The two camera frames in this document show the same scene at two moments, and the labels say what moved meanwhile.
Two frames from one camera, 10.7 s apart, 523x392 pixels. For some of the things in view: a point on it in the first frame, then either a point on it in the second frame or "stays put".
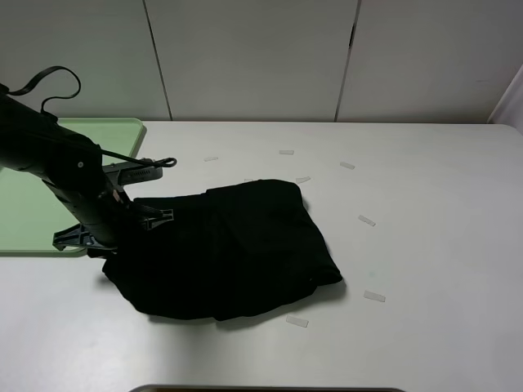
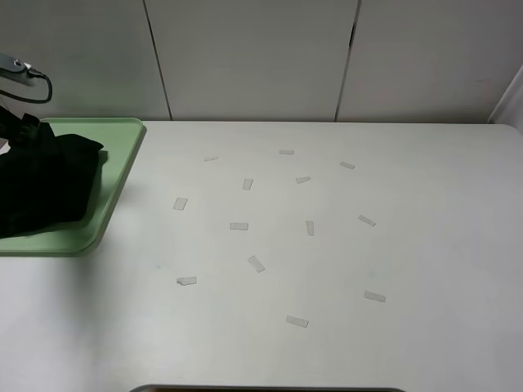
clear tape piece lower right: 374,296 stays put
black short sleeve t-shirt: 220,251 → 46,180
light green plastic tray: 31,213 stays put
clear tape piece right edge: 366,220 stays put
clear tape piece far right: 347,165 stays put
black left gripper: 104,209 → 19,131
